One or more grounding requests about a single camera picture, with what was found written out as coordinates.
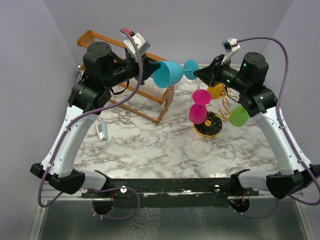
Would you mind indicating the blue plastic wine glass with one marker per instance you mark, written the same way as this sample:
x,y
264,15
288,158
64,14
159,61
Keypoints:
x,y
171,72

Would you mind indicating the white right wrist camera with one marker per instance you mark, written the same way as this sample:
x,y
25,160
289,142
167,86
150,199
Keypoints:
x,y
231,46

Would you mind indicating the yellow plastic wine glass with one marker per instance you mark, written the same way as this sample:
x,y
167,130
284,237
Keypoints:
x,y
218,91

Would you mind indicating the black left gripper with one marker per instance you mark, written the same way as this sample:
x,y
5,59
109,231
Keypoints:
x,y
149,66

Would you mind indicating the pink plastic wine glass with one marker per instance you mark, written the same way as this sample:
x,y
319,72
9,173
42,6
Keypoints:
x,y
198,111

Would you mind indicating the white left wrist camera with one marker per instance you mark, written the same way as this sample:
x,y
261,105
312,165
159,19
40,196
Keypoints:
x,y
140,42

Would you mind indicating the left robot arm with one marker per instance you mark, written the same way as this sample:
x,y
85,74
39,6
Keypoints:
x,y
103,71

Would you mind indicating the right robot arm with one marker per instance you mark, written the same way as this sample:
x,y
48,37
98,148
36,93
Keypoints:
x,y
296,172

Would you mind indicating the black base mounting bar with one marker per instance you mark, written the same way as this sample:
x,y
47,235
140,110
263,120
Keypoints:
x,y
170,192

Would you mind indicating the gold wire wine glass rack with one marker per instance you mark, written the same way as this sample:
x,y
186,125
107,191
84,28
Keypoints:
x,y
213,123

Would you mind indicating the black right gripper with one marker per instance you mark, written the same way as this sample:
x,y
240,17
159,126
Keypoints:
x,y
209,74

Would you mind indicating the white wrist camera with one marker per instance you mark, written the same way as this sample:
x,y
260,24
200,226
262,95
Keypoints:
x,y
231,46
140,42

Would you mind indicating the wooden two-tier shelf rack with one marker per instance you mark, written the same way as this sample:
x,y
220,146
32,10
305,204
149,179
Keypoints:
x,y
148,91

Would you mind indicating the green plastic wine glass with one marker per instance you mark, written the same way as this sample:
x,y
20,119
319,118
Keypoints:
x,y
239,116

